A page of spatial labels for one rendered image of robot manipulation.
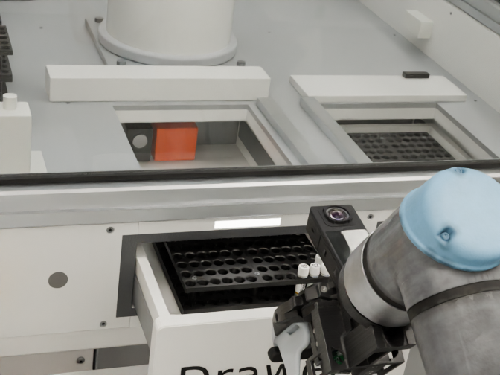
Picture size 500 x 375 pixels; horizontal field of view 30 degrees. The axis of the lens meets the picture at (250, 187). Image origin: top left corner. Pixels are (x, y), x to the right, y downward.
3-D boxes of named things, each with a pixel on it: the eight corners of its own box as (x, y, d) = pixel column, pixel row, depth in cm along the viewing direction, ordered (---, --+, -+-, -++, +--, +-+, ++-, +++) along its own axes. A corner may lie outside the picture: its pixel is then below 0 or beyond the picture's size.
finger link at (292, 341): (261, 394, 91) (304, 367, 84) (251, 335, 94) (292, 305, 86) (289, 392, 93) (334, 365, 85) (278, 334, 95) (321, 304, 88)
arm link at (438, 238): (447, 277, 60) (409, 161, 63) (379, 329, 70) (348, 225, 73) (547, 263, 63) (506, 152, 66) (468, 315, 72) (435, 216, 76)
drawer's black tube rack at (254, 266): (324, 322, 110) (334, 277, 107) (180, 335, 104) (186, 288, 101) (264, 225, 128) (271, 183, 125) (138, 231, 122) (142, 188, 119)
